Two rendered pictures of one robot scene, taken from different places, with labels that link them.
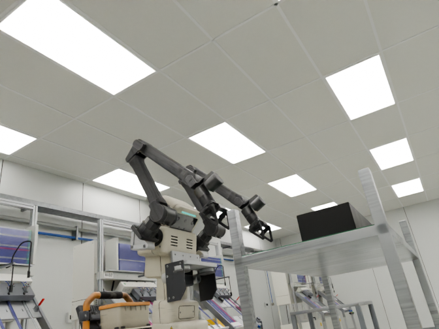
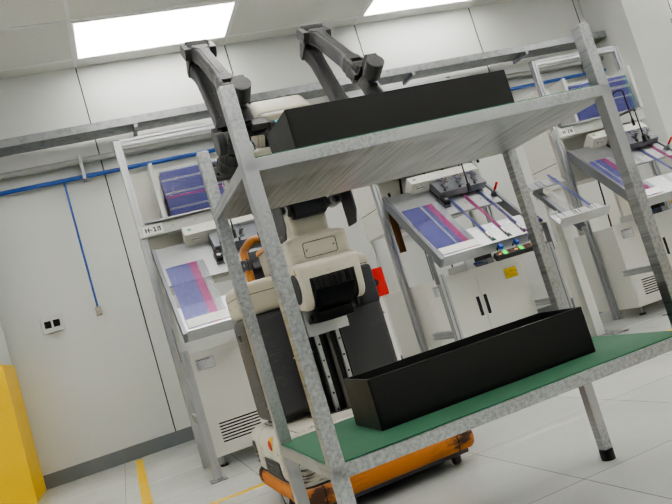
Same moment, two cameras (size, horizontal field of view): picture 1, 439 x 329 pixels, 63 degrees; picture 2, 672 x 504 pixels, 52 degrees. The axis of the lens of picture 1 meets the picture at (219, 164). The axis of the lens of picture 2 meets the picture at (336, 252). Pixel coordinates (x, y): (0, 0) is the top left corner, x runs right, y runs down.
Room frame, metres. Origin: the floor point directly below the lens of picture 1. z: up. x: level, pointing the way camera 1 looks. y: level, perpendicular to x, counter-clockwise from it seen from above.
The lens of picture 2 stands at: (0.03, -1.35, 0.62)
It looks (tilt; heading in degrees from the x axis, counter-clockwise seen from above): 5 degrees up; 42
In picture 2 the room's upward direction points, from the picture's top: 17 degrees counter-clockwise
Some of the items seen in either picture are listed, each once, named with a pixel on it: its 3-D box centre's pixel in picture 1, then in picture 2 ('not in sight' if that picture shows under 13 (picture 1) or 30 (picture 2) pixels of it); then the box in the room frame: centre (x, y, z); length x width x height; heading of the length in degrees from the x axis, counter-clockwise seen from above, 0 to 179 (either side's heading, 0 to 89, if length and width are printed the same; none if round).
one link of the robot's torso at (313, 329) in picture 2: not in sight; (341, 291); (1.82, 0.29, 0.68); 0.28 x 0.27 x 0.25; 153
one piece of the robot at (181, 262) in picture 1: (189, 275); (310, 202); (1.71, 0.21, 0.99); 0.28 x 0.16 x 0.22; 153
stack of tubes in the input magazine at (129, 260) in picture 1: (133, 259); not in sight; (3.84, 1.05, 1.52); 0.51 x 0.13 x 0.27; 151
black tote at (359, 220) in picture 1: (345, 237); (393, 124); (1.38, -0.43, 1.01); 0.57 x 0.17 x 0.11; 152
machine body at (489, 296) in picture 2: not in sight; (463, 321); (3.84, 1.18, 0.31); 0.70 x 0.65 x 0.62; 151
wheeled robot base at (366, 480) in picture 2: not in sight; (352, 437); (1.85, 0.47, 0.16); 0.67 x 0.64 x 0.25; 63
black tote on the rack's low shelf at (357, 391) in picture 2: not in sight; (469, 365); (1.41, -0.42, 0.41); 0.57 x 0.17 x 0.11; 151
